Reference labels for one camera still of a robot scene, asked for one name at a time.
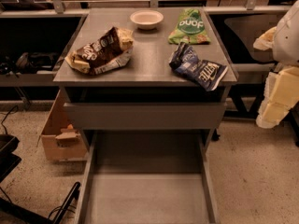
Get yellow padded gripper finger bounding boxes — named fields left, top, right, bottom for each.
left=253, top=27, right=277, bottom=50
left=256, top=66, right=299, bottom=129

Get brown chip bag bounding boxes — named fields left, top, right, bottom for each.
left=65, top=27, right=134, bottom=76

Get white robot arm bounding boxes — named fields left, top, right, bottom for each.
left=253, top=1, right=299, bottom=129

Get green chip bag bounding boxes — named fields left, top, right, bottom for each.
left=168, top=8, right=210, bottom=45

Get closed top drawer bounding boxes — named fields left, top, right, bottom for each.
left=64, top=103, right=225, bottom=131

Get blue chip bag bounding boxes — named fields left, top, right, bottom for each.
left=169, top=42, right=228, bottom=91

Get open middle drawer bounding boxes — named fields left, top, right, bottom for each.
left=74, top=131, right=221, bottom=224

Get grey drawer cabinet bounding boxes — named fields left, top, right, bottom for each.
left=52, top=7, right=239, bottom=133

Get white bowl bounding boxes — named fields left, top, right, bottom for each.
left=130, top=10, right=164, bottom=30

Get cardboard box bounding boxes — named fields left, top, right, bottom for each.
left=41, top=92, right=88, bottom=161

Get black headphones on shelf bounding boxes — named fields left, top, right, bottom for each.
left=16, top=52, right=59, bottom=74

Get black chair base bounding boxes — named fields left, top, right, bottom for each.
left=0, top=134, right=81, bottom=224

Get black cable on floor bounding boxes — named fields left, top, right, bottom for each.
left=0, top=105, right=20, bottom=135

